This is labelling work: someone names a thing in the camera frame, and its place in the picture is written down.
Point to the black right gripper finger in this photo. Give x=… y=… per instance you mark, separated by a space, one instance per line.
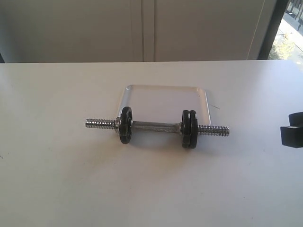
x=296 y=119
x=292 y=136

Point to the black weight plate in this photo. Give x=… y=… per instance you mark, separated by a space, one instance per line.
x=186 y=128
x=125 y=124
x=194 y=129

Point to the chrome dumbbell bar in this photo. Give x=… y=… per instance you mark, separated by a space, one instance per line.
x=209 y=130

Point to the white plastic tray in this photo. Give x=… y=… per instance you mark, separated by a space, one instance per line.
x=155 y=103

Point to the chrome collar nut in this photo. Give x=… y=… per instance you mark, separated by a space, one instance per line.
x=117 y=124

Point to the dark window frame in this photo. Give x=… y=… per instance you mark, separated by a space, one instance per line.
x=275 y=20

